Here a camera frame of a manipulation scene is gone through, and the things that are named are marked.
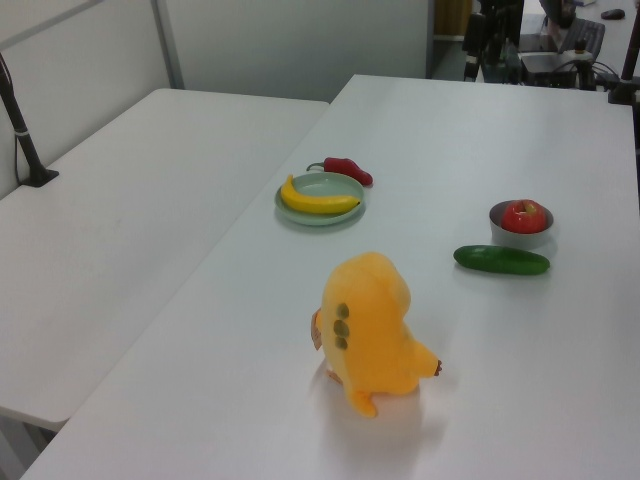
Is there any red apple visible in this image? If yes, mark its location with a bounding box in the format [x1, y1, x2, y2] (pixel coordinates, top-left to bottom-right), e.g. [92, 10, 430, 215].
[500, 198, 547, 235]

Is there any pale green plastic plate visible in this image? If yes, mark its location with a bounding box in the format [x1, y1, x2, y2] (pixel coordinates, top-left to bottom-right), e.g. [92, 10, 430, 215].
[273, 172, 367, 228]

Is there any grey aluminium partition post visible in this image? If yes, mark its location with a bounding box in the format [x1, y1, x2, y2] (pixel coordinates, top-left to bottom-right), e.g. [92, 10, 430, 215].
[151, 0, 186, 92]

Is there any orange plush dinosaur toy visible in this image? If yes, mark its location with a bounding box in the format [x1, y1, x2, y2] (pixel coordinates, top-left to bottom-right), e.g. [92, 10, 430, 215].
[319, 251, 445, 420]

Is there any red chili pepper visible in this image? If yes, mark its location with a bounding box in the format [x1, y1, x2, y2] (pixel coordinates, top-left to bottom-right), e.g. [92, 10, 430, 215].
[305, 156, 375, 188]

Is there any black camera pole white band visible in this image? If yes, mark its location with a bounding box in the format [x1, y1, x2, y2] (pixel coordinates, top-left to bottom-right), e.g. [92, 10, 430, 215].
[0, 51, 61, 188]

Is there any dark clamp-mounted camera pole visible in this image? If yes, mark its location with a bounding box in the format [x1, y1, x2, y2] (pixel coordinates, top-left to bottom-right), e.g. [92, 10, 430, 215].
[606, 27, 640, 106]

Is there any brown paper toy tag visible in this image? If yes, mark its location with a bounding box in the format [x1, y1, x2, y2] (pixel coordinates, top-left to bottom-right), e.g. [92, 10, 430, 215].
[309, 309, 326, 352]

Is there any round metal bowl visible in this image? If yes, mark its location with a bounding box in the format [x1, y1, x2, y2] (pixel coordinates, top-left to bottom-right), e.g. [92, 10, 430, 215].
[488, 199, 556, 250]

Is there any green cucumber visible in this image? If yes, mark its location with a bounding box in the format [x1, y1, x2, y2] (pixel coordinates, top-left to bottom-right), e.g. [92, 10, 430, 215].
[452, 243, 552, 277]

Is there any yellow banana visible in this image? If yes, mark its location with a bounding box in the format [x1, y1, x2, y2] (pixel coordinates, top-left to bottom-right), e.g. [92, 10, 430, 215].
[279, 173, 363, 216]

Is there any black equipment box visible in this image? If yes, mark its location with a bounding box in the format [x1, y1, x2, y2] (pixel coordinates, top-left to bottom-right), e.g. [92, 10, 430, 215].
[518, 51, 597, 92]

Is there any black computer keyboard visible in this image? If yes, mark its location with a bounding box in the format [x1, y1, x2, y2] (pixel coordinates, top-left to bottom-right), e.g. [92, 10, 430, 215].
[558, 17, 607, 62]

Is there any black tripod equipment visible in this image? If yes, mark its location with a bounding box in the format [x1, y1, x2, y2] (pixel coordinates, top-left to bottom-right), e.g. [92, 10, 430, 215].
[461, 0, 524, 84]

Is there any yellow panel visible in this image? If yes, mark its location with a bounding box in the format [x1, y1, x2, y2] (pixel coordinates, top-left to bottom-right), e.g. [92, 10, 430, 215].
[433, 0, 474, 40]

